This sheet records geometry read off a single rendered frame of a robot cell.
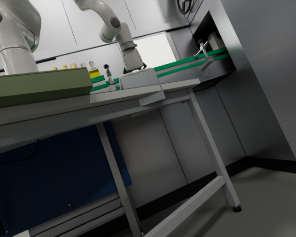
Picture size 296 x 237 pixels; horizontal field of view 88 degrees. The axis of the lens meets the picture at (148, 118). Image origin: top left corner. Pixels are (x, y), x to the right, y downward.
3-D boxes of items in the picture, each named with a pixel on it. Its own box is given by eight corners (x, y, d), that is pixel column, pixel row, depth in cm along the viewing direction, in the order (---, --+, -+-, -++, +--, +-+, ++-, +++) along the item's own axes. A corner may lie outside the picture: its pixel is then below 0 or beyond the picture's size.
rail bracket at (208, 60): (207, 76, 110) (195, 49, 113) (222, 64, 94) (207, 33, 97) (201, 78, 109) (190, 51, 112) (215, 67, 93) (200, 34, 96)
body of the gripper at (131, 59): (136, 48, 85) (143, 68, 87) (118, 53, 83) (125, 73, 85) (138, 43, 78) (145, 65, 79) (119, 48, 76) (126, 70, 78)
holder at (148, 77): (150, 99, 99) (146, 89, 100) (159, 83, 72) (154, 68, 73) (125, 108, 96) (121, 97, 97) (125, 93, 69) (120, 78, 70)
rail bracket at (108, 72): (116, 90, 99) (110, 73, 100) (114, 79, 82) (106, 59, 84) (112, 91, 98) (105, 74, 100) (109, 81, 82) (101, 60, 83)
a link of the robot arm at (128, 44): (135, 44, 85) (136, 50, 85) (120, 49, 83) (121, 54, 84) (136, 39, 77) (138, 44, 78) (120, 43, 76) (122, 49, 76)
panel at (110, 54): (179, 68, 130) (164, 33, 134) (180, 66, 127) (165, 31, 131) (70, 100, 112) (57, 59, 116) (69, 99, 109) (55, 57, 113)
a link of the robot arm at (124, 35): (101, 19, 69) (95, 30, 77) (109, 43, 71) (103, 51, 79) (129, 19, 77) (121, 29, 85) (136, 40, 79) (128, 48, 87)
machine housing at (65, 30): (224, 91, 221) (188, 10, 236) (278, 62, 144) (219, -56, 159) (56, 151, 175) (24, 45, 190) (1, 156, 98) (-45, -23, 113)
